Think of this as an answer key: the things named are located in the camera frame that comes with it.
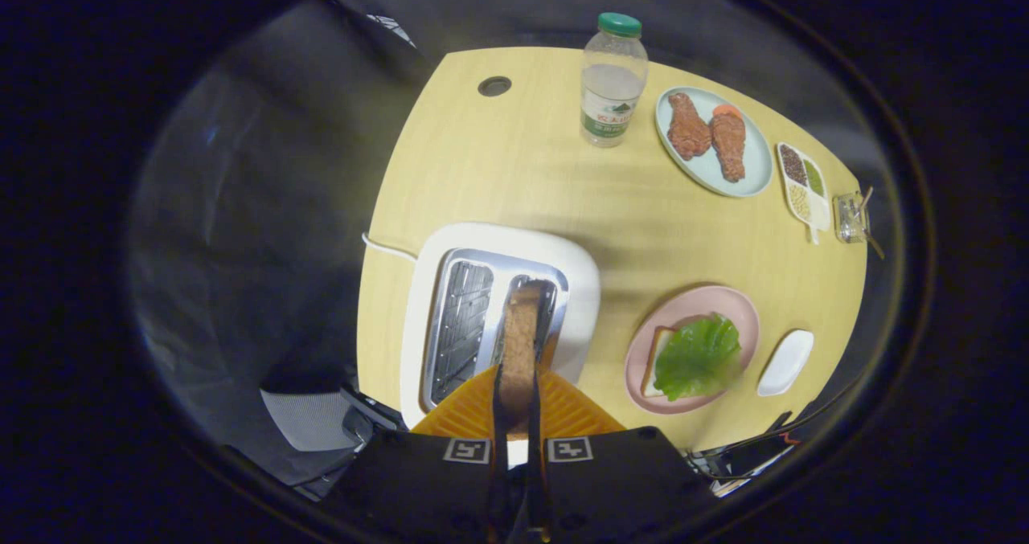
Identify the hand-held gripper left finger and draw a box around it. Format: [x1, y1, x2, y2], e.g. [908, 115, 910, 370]
[322, 365, 511, 544]

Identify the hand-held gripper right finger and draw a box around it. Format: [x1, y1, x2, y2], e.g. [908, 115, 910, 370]
[527, 367, 718, 544]

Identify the green lettuce leaf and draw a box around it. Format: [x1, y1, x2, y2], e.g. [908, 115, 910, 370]
[653, 313, 743, 403]

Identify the brown toast slice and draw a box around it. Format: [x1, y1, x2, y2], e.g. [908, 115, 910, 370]
[500, 285, 544, 440]

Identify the grey mesh office chair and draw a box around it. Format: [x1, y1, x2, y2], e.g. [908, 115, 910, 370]
[261, 389, 379, 481]

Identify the white bread slice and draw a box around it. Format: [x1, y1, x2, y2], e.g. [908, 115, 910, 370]
[641, 327, 676, 398]

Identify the pink round plate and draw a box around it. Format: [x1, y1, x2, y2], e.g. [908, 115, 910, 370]
[625, 285, 761, 415]

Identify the white square plate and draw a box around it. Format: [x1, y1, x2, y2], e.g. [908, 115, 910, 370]
[756, 329, 815, 398]

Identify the cream white toaster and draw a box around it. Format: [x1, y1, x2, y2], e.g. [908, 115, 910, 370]
[400, 223, 601, 431]

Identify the black backdrop cloth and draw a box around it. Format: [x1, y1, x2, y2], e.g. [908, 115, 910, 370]
[129, 0, 909, 416]

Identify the white divided grain dish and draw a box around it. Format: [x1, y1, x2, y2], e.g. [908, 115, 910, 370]
[776, 141, 832, 246]

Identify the pale blue oval plate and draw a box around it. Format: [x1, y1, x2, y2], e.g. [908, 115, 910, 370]
[654, 86, 774, 198]

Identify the clear glass utensil holder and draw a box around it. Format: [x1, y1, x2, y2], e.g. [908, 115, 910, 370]
[833, 192, 871, 244]

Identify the brown meat piece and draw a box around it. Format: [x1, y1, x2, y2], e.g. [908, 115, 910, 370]
[667, 92, 713, 161]
[709, 104, 748, 183]

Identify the clear plastic water bottle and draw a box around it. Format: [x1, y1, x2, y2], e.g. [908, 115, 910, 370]
[580, 12, 649, 149]

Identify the white toaster cable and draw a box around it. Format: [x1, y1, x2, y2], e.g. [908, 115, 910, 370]
[362, 232, 419, 262]

